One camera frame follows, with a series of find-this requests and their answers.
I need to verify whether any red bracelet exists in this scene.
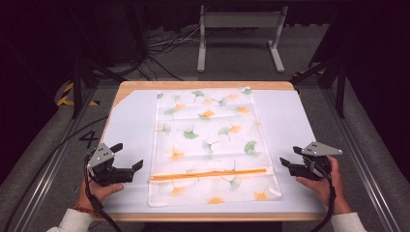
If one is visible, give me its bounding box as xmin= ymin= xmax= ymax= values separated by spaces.
xmin=73 ymin=204 xmax=99 ymax=218

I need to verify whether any leaf-print bag with orange zipper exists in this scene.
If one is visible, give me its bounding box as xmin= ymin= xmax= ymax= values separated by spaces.
xmin=147 ymin=86 xmax=283 ymax=208

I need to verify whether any aluminium rail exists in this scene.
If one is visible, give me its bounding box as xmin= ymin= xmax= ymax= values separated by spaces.
xmin=322 ymin=86 xmax=401 ymax=232
xmin=13 ymin=86 xmax=99 ymax=232

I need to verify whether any yellow black hazard tape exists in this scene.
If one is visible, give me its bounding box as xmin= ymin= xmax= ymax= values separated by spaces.
xmin=56 ymin=81 xmax=100 ymax=107

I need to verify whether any hand-held gripper cable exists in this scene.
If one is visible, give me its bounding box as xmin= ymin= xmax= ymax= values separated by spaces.
xmin=83 ymin=154 xmax=123 ymax=232
xmin=309 ymin=160 xmax=337 ymax=232

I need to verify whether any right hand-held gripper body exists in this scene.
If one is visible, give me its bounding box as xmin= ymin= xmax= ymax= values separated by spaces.
xmin=289 ymin=141 xmax=343 ymax=181

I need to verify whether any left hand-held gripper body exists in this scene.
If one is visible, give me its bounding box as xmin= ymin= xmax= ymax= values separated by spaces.
xmin=86 ymin=143 xmax=134 ymax=188

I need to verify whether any left hand-held gripper cable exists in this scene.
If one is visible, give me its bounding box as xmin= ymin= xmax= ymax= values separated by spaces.
xmin=83 ymin=154 xmax=123 ymax=232

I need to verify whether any person's left hand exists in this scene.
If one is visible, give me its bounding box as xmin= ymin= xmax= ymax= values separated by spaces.
xmin=76 ymin=178 xmax=125 ymax=211

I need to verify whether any black metal stand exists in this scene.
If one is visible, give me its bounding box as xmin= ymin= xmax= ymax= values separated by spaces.
xmin=290 ymin=59 xmax=348 ymax=119
xmin=69 ymin=59 xmax=128 ymax=120

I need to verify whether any grey metal stand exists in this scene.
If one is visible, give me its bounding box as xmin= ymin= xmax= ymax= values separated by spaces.
xmin=196 ymin=4 xmax=289 ymax=73

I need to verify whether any bundle of floor cables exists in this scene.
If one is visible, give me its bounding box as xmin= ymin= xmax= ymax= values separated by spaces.
xmin=145 ymin=26 xmax=201 ymax=55

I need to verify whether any right hand-held gripper cable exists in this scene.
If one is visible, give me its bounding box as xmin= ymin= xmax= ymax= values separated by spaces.
xmin=309 ymin=160 xmax=337 ymax=232

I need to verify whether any person's right hand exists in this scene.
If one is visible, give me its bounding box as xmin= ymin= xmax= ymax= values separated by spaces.
xmin=295 ymin=156 xmax=352 ymax=217

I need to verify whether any white paper sheet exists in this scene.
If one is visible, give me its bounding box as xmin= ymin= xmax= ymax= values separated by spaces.
xmin=98 ymin=89 xmax=327 ymax=215

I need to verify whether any black floor cable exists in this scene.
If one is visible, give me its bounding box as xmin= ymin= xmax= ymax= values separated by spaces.
xmin=2 ymin=116 xmax=110 ymax=232

